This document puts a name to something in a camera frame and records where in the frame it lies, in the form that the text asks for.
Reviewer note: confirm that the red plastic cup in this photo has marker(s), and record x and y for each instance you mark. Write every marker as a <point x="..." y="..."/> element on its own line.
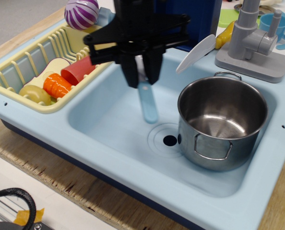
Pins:
<point x="74" y="73"/>

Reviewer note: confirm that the white spoon blue handle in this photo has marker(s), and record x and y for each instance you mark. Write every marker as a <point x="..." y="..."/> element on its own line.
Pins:
<point x="149" y="110"/>

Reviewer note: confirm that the orange toy carrot piece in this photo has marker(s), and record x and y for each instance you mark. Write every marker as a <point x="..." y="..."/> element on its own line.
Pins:
<point x="56" y="86"/>

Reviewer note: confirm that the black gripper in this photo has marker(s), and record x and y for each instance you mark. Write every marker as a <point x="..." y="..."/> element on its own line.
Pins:
<point x="137" y="29"/>

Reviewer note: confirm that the dark blue box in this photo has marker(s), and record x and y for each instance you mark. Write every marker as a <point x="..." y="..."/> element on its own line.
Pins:
<point x="204" y="17"/>

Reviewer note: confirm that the light blue toy sink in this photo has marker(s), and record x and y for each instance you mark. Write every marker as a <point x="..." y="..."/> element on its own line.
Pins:
<point x="100" y="127"/>

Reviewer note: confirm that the stainless steel pot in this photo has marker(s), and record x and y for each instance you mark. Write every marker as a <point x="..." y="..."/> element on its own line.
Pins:
<point x="220" y="118"/>

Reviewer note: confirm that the blue plastic cup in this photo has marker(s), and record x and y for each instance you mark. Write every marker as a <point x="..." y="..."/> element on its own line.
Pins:
<point x="266" y="22"/>

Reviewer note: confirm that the yellow toy banana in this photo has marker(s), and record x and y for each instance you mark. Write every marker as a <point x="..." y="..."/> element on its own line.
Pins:
<point x="225" y="36"/>

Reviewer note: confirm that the green plastic plate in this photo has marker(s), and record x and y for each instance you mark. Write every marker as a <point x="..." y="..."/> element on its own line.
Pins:
<point x="226" y="17"/>

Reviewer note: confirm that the cream toy eggplant slice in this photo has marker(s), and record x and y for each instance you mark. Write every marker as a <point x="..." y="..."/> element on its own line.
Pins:
<point x="54" y="66"/>

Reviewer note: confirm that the purple white toy onion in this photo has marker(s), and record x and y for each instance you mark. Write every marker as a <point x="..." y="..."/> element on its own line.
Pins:
<point x="81" y="14"/>

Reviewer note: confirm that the cream dish rack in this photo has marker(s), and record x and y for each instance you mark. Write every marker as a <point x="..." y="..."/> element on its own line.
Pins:
<point x="59" y="41"/>

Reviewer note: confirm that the yellow tape piece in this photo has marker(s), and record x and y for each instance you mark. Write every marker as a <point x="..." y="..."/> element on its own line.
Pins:
<point x="23" y="216"/>

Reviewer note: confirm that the yellow toy potato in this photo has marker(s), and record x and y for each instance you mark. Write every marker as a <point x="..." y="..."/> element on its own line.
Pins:
<point x="35" y="94"/>

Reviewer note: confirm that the grey toy faucet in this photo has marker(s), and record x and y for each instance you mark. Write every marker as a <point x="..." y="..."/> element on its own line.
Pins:
<point x="250" y="50"/>

